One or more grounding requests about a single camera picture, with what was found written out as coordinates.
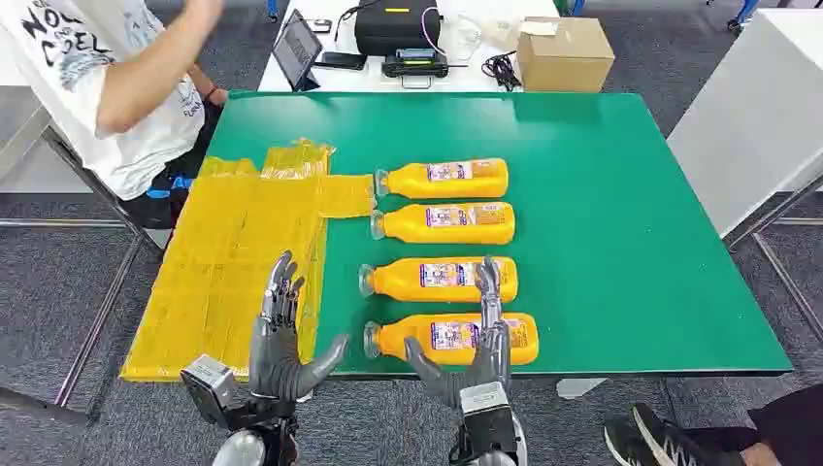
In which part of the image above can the black phone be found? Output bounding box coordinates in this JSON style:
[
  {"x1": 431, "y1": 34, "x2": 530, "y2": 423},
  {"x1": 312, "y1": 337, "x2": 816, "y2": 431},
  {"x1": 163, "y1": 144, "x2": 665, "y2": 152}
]
[{"x1": 313, "y1": 50, "x2": 369, "y2": 72}]

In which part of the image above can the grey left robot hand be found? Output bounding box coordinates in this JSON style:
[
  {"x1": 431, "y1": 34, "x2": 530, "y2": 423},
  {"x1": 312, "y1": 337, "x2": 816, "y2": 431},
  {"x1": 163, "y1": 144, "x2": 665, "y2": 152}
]
[{"x1": 247, "y1": 250, "x2": 350, "y2": 403}]

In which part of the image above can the orange drink bottle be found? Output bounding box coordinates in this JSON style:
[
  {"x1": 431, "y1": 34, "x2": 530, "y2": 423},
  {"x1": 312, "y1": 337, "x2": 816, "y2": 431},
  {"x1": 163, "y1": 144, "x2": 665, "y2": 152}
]
[
  {"x1": 374, "y1": 157, "x2": 510, "y2": 201},
  {"x1": 357, "y1": 255, "x2": 519, "y2": 305},
  {"x1": 370, "y1": 201, "x2": 517, "y2": 247},
  {"x1": 362, "y1": 312, "x2": 541, "y2": 367}
]

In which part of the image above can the brown cardboard box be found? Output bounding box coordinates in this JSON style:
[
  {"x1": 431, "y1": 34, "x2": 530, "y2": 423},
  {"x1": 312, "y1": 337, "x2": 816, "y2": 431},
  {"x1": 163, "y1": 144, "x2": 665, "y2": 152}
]
[{"x1": 515, "y1": 17, "x2": 616, "y2": 94}]

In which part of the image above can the blue chair base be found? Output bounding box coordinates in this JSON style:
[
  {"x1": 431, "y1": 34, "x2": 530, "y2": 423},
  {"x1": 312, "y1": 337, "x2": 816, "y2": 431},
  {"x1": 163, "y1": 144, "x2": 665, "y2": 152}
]
[{"x1": 726, "y1": 0, "x2": 763, "y2": 33}]

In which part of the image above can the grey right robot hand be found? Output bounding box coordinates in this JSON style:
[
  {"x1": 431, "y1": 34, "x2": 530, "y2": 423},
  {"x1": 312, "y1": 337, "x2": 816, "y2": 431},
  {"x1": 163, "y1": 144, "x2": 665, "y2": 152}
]
[{"x1": 403, "y1": 255, "x2": 513, "y2": 413}]

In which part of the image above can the seated person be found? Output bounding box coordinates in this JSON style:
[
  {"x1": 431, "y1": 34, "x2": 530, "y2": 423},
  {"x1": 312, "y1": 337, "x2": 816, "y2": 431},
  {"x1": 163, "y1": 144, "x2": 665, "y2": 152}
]
[{"x1": 0, "y1": 0, "x2": 229, "y2": 231}]

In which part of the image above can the black carrying case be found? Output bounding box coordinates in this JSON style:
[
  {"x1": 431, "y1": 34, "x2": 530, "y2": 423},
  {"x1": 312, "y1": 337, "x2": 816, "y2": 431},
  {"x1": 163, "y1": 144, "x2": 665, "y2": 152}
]
[{"x1": 353, "y1": 0, "x2": 444, "y2": 58}]

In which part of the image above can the black cable bundle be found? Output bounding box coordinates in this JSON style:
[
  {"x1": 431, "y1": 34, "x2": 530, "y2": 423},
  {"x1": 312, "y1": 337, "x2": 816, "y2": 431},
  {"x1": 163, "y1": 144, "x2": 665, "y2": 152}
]
[{"x1": 480, "y1": 50, "x2": 523, "y2": 92}]

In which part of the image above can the person in dark trousers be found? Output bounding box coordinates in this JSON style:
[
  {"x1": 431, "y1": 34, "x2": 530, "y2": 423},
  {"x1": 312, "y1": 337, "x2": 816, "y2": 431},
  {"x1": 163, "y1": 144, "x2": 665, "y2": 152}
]
[{"x1": 603, "y1": 384, "x2": 823, "y2": 466}]

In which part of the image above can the white table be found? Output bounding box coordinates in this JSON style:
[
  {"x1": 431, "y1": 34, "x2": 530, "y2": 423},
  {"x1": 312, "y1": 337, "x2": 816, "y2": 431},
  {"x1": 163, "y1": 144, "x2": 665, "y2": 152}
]
[{"x1": 256, "y1": 0, "x2": 561, "y2": 94}]

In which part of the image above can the black tablet on stand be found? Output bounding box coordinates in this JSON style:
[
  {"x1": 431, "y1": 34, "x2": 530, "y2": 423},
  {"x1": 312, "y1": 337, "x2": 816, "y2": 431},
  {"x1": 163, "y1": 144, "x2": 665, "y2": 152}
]
[{"x1": 271, "y1": 9, "x2": 324, "y2": 92}]

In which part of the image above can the metal frame table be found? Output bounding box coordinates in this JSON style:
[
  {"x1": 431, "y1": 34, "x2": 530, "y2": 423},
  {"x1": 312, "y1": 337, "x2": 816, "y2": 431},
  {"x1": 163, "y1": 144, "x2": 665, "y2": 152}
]
[{"x1": 0, "y1": 86, "x2": 162, "y2": 419}]

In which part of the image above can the yellow plastic sheet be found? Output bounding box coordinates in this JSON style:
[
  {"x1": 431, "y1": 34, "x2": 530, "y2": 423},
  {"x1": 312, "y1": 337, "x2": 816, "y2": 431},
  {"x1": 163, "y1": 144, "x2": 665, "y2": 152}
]
[{"x1": 119, "y1": 138, "x2": 378, "y2": 383}]

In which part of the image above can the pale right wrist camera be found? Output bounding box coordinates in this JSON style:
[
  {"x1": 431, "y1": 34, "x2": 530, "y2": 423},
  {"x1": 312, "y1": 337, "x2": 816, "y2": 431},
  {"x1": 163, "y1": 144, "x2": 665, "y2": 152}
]
[{"x1": 458, "y1": 382, "x2": 510, "y2": 416}]

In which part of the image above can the green table mat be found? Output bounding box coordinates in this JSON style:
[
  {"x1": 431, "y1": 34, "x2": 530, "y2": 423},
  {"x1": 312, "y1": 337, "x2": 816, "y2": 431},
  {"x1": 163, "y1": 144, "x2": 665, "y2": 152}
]
[{"x1": 205, "y1": 89, "x2": 793, "y2": 378}]

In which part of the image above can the clear plastic bag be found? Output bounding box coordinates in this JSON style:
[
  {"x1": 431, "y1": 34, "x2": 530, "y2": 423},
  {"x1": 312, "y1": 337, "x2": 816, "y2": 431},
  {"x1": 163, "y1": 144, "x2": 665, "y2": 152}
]
[{"x1": 444, "y1": 13, "x2": 484, "y2": 62}]

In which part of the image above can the pale grey side table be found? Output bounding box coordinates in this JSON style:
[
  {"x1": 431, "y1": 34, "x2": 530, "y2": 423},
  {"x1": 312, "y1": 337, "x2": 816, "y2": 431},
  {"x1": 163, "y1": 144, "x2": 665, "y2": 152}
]
[{"x1": 666, "y1": 7, "x2": 823, "y2": 349}]

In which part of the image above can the black radio controller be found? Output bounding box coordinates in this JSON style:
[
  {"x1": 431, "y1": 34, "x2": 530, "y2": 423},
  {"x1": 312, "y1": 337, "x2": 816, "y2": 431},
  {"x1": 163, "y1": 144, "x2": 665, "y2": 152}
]
[{"x1": 380, "y1": 48, "x2": 451, "y2": 90}]

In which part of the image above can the black sneaker white sole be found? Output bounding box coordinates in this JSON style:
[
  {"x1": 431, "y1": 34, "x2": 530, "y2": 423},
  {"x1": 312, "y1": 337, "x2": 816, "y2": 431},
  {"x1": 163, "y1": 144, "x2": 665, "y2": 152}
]
[
  {"x1": 632, "y1": 403, "x2": 747, "y2": 466},
  {"x1": 603, "y1": 417, "x2": 674, "y2": 466}
]

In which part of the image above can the white table foot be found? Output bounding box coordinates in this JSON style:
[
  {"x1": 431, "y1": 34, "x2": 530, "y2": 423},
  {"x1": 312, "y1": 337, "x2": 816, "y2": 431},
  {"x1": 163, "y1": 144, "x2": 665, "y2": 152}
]
[{"x1": 555, "y1": 378, "x2": 609, "y2": 400}]

